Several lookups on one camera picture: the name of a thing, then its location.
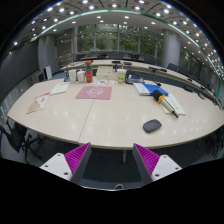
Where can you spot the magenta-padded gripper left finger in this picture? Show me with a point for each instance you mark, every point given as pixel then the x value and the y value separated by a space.
pixel 77 159

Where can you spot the red and white brochure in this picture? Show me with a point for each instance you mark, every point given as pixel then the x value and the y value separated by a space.
pixel 38 102

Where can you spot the colourful sticker sheet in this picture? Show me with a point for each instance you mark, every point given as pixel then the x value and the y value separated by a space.
pixel 103 82

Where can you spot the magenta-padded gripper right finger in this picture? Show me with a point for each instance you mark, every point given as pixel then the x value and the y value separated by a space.
pixel 147 160

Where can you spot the pale green paper sheet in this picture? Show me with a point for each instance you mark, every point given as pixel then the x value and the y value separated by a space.
pixel 176 104

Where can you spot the white lidded ceramic mug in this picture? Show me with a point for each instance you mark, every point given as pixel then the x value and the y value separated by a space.
pixel 81 76

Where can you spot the dark grey computer mouse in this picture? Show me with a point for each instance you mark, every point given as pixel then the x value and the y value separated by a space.
pixel 152 125

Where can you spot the red thermos bottle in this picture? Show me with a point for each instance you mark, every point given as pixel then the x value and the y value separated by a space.
pixel 89 73

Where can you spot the group of ceiling lights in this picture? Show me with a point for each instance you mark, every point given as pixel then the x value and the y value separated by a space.
pixel 113 5

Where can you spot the long curved conference desk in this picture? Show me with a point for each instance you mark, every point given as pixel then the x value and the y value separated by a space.
pixel 140 65

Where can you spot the white book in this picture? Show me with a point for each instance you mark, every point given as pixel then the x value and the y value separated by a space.
pixel 140 89

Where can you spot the black office chair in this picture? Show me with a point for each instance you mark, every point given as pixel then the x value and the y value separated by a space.
pixel 15 136

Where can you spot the white leaning board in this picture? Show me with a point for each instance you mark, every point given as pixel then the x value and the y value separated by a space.
pixel 48 72

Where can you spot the beige cardboard box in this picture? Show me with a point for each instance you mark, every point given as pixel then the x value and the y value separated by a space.
pixel 106 73

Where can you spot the blue folder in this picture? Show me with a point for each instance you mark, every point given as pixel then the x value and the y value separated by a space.
pixel 157 88

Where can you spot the group of dark chairs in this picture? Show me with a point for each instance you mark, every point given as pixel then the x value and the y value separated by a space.
pixel 173 66

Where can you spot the pink printed mouse pad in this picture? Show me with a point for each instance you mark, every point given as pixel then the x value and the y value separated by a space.
pixel 94 93

